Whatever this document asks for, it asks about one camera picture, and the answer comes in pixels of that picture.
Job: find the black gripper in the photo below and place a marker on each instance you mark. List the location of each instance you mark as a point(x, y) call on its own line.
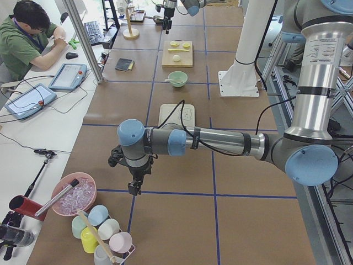
point(138, 173)
point(167, 13)

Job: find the white bear tray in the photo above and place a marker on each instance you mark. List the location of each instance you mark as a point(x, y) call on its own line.
point(183, 113)

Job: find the green cup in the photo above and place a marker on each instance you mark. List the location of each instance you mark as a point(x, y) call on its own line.
point(77, 226)

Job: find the pink cup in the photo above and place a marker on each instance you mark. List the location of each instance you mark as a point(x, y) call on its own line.
point(120, 242)

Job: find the pink bowl with ice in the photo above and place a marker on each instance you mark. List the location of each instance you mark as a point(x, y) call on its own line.
point(82, 196)

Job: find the green bowl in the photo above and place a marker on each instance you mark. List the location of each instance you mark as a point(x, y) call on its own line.
point(178, 78)

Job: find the grey cup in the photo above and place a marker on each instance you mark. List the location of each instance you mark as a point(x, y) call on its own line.
point(100, 257)

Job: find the grey folded cloth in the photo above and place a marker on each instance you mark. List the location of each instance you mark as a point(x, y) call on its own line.
point(124, 64)

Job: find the person in green shirt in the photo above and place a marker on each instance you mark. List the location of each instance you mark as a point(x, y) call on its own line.
point(29, 38)

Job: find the yellow cup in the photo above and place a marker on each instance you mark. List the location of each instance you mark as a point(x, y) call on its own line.
point(88, 241)

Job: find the wooden stick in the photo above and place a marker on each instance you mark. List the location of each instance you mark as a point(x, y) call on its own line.
point(113, 259)

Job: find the black computer mouse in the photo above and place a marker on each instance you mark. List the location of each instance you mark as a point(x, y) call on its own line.
point(71, 55)

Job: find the blue cup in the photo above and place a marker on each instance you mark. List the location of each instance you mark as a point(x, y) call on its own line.
point(98, 215)

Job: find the metal scoop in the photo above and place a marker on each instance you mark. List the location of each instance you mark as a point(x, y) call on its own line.
point(158, 20)

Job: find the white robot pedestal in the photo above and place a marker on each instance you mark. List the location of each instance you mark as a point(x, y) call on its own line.
point(240, 79)

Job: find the blue teach pendant near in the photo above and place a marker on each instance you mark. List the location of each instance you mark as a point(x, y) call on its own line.
point(31, 101)

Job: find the wooden cutting board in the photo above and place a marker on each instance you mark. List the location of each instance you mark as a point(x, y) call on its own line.
point(177, 54)

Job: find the white spoon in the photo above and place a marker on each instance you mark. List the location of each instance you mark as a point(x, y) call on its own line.
point(173, 80)

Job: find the aluminium frame post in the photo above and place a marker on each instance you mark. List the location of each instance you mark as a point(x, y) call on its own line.
point(84, 41)

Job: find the blue teach pendant far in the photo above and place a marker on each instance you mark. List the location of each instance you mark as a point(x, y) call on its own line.
point(68, 77)

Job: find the metal tube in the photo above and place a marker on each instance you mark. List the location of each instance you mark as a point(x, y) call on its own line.
point(57, 197)

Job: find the black keyboard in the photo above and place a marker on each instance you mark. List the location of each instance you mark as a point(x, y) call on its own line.
point(94, 32)

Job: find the white cup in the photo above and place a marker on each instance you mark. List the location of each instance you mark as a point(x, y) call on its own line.
point(108, 228)

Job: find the red cylinder holder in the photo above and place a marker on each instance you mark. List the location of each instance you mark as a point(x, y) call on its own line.
point(26, 206)

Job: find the black tripod camera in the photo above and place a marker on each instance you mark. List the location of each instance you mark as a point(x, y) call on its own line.
point(12, 235)

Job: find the black selfie stick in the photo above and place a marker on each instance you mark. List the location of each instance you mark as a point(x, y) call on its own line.
point(48, 154)

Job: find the wooden stand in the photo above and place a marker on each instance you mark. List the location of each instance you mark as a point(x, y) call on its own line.
point(130, 33)

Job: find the dark tray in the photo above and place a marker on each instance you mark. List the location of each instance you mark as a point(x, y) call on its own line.
point(137, 16)

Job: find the blue teach pendant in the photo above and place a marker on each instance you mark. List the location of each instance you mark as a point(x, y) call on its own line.
point(31, 101)
point(68, 77)

